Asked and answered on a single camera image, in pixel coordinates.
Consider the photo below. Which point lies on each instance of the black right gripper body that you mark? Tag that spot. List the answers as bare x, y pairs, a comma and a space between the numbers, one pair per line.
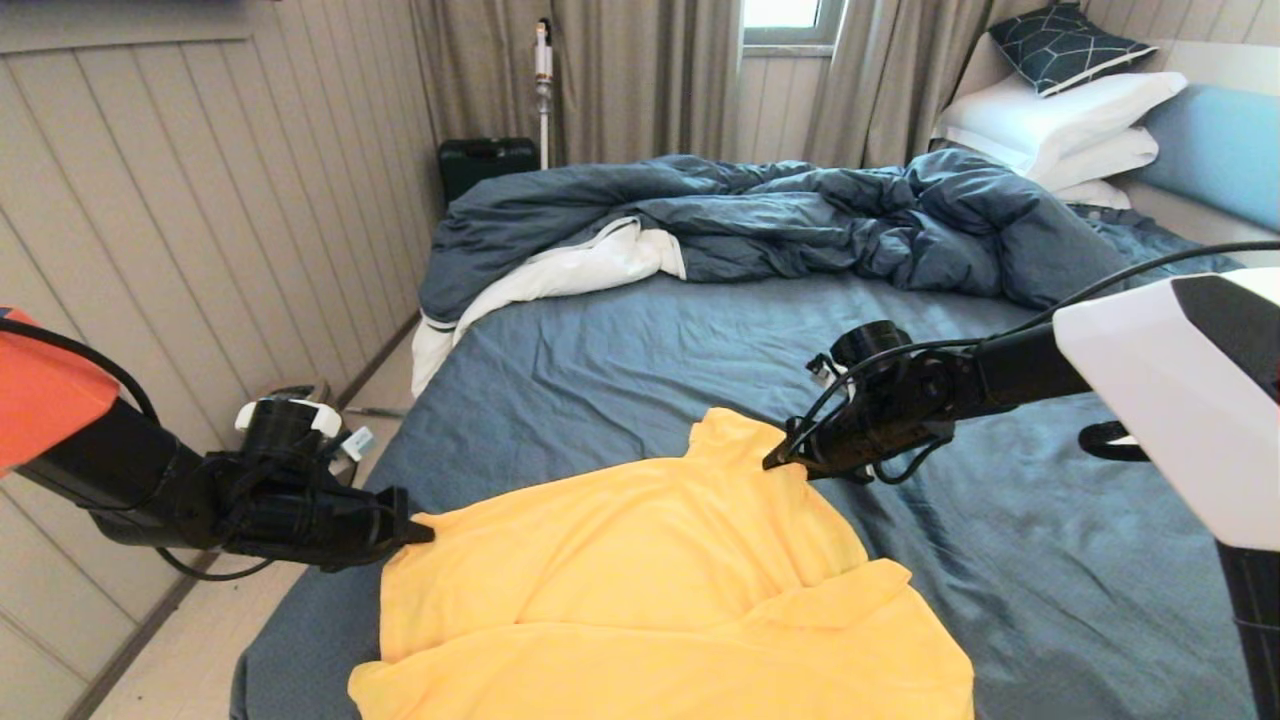
890, 425

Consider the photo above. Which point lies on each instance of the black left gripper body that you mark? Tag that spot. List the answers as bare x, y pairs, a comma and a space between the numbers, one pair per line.
310, 525

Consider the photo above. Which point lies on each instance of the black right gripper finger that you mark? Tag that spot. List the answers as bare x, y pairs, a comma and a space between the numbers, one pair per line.
795, 464
790, 453

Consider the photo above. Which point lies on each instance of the yellow t-shirt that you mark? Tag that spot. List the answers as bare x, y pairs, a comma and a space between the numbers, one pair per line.
650, 600

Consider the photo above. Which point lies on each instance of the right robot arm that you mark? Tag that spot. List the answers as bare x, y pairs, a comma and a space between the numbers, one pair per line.
1150, 400

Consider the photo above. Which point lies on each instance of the thin metal rod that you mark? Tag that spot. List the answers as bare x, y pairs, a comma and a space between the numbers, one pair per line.
380, 411

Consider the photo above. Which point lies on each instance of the brown metal trash bin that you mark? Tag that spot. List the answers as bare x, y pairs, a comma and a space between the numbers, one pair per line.
310, 388

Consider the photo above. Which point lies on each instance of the dark blue bed sheet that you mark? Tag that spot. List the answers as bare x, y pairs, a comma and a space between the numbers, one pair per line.
700, 340

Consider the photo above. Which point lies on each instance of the crumpled dark blue duvet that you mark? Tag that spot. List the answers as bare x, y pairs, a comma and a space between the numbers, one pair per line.
800, 215

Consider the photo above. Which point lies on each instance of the white duvet lining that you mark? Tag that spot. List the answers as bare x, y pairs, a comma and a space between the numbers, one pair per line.
560, 276

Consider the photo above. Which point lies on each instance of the small white pillow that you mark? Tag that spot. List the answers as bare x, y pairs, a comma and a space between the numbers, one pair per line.
1092, 196

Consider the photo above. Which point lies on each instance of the flat white pillow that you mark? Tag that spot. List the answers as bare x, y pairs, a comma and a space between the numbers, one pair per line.
1100, 160

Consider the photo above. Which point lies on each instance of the narrow beige curtain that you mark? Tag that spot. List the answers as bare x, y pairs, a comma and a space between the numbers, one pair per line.
880, 80

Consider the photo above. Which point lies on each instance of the large white pillow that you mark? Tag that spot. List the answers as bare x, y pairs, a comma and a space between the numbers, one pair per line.
1050, 115

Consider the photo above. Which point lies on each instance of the dark green hard case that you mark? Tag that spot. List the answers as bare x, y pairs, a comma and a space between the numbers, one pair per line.
485, 166

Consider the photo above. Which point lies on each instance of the wide beige curtain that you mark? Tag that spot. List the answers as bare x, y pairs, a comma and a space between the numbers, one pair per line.
640, 80

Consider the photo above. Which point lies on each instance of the dark geometric pattern cushion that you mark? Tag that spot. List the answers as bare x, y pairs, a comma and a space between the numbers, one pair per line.
1065, 50

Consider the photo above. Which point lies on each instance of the light blue headboard pad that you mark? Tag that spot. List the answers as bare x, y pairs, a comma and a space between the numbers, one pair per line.
1220, 155

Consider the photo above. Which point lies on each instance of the white stick vacuum cleaner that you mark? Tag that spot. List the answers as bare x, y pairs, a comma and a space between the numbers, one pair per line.
544, 86

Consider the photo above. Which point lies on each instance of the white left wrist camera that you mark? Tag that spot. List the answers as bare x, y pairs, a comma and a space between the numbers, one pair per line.
358, 443

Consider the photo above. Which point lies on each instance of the window with grey frame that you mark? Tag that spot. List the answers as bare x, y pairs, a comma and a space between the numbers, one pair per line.
780, 15

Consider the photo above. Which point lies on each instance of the beige headboard frame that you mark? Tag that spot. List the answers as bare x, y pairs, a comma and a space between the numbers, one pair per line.
1220, 66

